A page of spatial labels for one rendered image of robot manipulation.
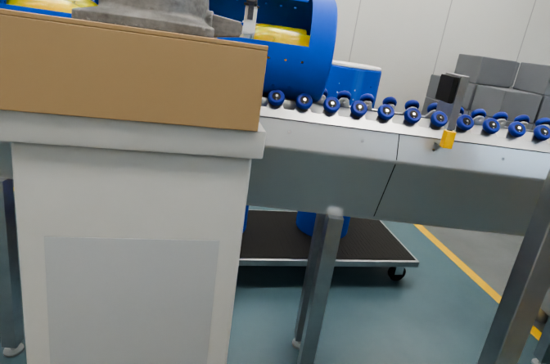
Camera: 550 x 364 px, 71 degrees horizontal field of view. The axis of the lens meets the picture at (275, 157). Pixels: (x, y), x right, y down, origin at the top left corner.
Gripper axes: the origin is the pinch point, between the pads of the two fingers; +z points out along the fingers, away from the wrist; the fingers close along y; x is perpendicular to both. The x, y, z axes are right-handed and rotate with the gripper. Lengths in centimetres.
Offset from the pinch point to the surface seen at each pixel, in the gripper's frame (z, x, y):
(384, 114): 18.3, -38.7, -5.7
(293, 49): 5.2, -11.7, -8.4
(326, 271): 70, -33, -4
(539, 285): 50, -77, -30
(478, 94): 29, -215, 259
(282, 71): 10.9, -9.9, -7.3
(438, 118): 18, -54, -5
